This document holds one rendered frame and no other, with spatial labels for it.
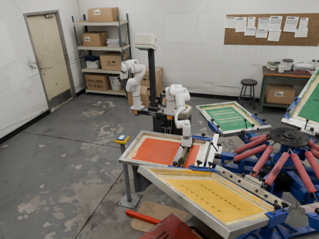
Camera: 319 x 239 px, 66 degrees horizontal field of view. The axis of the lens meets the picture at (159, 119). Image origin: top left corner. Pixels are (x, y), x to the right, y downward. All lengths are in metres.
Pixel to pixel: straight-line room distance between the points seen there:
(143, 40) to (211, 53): 3.52
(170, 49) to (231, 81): 1.63
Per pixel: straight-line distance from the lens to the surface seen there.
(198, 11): 5.87
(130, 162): 2.36
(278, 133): 2.28
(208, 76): 6.09
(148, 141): 2.70
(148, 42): 2.56
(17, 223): 3.62
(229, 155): 2.37
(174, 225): 1.66
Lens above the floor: 2.39
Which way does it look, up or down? 27 degrees down
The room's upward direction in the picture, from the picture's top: 2 degrees counter-clockwise
